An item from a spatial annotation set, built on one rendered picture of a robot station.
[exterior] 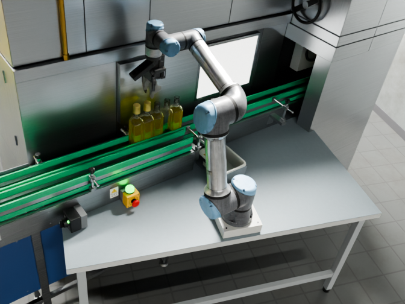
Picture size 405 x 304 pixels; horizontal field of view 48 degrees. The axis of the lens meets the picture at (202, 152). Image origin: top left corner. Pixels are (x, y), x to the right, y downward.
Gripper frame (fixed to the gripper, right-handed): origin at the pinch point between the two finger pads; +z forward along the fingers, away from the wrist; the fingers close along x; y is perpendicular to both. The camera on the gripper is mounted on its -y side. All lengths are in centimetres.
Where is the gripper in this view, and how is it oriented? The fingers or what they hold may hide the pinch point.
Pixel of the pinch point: (147, 93)
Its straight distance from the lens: 216.5
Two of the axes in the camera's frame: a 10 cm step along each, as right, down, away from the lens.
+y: 8.0, -3.0, 5.2
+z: -1.1, 7.7, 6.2
